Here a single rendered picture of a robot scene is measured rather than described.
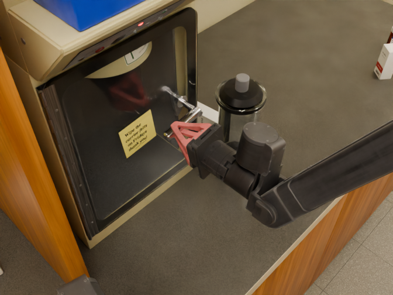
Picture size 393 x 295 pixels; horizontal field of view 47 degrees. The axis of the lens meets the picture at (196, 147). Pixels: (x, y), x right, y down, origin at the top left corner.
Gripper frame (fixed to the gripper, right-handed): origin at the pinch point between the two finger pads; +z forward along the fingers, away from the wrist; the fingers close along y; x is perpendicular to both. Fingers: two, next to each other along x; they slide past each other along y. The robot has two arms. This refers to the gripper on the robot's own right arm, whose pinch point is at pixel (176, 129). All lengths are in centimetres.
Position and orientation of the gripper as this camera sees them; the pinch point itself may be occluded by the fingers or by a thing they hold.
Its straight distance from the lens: 84.2
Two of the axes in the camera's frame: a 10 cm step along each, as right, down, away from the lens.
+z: -7.1, -5.1, 4.8
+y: -1.2, -5.8, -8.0
